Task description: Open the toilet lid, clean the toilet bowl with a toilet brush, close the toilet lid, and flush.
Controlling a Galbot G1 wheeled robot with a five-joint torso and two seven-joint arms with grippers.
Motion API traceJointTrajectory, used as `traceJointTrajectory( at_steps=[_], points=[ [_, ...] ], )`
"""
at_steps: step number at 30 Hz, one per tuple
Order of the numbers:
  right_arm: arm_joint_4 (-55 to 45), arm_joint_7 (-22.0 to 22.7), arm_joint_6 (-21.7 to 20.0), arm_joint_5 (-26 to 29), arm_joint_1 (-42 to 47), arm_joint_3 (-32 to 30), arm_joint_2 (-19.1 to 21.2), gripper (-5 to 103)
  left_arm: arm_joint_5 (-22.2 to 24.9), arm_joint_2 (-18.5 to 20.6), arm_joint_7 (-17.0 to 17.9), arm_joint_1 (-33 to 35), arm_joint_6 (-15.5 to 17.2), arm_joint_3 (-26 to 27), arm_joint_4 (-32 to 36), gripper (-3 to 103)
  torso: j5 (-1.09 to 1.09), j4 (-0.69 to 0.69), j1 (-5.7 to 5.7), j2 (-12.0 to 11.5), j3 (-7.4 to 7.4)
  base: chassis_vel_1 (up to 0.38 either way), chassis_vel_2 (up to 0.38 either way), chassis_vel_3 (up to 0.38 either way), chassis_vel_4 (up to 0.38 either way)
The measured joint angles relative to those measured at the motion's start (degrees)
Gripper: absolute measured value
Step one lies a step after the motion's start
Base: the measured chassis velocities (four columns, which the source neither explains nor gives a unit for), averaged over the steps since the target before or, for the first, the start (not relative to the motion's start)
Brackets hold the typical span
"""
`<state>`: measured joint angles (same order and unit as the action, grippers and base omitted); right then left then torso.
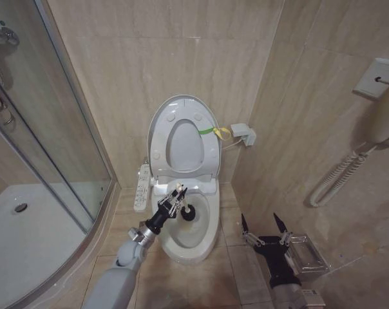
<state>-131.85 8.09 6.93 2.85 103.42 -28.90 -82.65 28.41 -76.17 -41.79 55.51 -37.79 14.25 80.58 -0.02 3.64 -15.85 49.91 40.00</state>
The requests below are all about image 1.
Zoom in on yellow strap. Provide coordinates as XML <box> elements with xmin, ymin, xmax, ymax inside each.
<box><xmin>212</xmin><ymin>126</ymin><xmax>231</xmax><ymax>142</ymax></box>

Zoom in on chrome shower faucet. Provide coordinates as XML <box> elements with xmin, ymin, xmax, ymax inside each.
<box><xmin>0</xmin><ymin>21</ymin><xmax>21</xmax><ymax>46</ymax></box>

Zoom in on glass shower door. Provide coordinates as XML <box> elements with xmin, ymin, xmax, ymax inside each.
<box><xmin>0</xmin><ymin>0</ymin><xmax>119</xmax><ymax>234</ymax></box>

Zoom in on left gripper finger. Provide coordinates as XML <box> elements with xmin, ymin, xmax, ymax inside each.
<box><xmin>159</xmin><ymin>188</ymin><xmax>184</xmax><ymax>207</ymax></box>
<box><xmin>167</xmin><ymin>189</ymin><xmax>187</xmax><ymax>217</ymax></box>

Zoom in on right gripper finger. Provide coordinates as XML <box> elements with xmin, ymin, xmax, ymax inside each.
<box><xmin>240</xmin><ymin>212</ymin><xmax>263</xmax><ymax>248</ymax></box>
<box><xmin>272</xmin><ymin>212</ymin><xmax>294</xmax><ymax>248</ymax></box>

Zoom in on white shower tray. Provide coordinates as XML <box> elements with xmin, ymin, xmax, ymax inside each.
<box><xmin>0</xmin><ymin>182</ymin><xmax>113</xmax><ymax>309</ymax></box>

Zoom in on white outlet cable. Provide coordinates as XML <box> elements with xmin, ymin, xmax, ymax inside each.
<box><xmin>224</xmin><ymin>136</ymin><xmax>244</xmax><ymax>151</ymax></box>

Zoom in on white toilet lid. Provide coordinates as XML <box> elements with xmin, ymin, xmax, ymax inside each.
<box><xmin>146</xmin><ymin>93</ymin><xmax>221</xmax><ymax>176</ymax></box>

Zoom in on grey wall outlet box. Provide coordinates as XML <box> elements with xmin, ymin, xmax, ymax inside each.
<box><xmin>230</xmin><ymin>122</ymin><xmax>257</xmax><ymax>149</ymax></box>

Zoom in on white toilet seat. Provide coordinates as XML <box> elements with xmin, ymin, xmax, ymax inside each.
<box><xmin>149</xmin><ymin>102</ymin><xmax>220</xmax><ymax>182</ymax></box>

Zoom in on white toilet bowl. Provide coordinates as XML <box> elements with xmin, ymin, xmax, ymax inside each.
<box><xmin>150</xmin><ymin>175</ymin><xmax>222</xmax><ymax>267</ymax></box>

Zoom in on white toilet brush black head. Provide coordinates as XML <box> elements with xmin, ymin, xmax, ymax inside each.
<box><xmin>175</xmin><ymin>182</ymin><xmax>199</xmax><ymax>223</ymax></box>

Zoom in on clear metal-framed box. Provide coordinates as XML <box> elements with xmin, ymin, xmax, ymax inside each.
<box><xmin>285</xmin><ymin>234</ymin><xmax>330</xmax><ymax>285</ymax></box>

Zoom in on white bidet control panel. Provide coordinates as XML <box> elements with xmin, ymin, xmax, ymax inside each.
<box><xmin>133</xmin><ymin>163</ymin><xmax>152</xmax><ymax>213</ymax></box>

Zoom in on white phone wall plate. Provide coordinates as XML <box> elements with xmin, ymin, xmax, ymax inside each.
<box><xmin>352</xmin><ymin>57</ymin><xmax>389</xmax><ymax>101</ymax></box>

